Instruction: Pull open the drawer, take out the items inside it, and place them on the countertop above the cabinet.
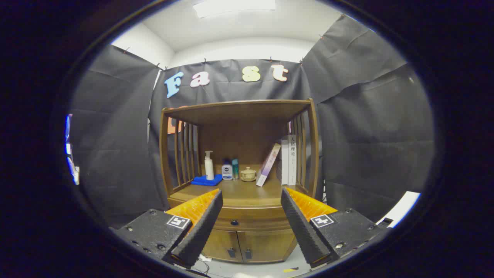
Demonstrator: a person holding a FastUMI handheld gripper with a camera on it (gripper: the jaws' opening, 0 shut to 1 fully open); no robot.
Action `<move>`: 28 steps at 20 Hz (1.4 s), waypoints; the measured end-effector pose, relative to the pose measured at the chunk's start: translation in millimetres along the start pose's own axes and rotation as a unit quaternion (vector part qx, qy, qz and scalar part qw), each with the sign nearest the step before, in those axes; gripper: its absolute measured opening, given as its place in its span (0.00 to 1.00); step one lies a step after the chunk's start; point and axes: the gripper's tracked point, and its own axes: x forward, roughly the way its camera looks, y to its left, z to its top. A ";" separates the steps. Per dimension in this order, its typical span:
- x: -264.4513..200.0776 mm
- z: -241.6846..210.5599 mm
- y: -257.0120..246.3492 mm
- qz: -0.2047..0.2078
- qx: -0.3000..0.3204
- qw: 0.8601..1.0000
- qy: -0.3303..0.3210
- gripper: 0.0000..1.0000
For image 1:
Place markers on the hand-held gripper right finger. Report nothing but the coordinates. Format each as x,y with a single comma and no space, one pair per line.
301,227

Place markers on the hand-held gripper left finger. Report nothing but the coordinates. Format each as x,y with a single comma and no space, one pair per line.
204,227

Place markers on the wooden drawer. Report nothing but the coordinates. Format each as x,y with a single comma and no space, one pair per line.
251,220

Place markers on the wooden cabinet door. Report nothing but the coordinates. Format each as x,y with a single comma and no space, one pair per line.
270,245
220,245

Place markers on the wooden countertop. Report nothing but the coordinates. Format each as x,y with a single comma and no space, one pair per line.
239,191

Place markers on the wooden cabinet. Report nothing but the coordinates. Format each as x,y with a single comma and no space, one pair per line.
247,112

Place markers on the yellow floor tape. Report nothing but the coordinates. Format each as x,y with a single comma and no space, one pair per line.
290,269

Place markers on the blue folded cloth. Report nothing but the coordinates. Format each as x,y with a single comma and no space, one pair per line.
206,181

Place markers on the white pump bottle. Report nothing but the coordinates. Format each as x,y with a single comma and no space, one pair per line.
209,170

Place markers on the small white lotion bottle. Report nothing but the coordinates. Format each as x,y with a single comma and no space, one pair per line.
227,172

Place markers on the white book black lettering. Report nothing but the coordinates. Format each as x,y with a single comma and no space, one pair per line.
292,166

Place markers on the teal bottle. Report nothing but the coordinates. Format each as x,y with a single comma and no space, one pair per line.
235,170

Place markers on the beige ceramic lidded cup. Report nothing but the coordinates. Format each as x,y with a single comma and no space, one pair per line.
248,174

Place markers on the purple and white book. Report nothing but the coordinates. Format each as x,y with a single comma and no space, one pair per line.
267,166

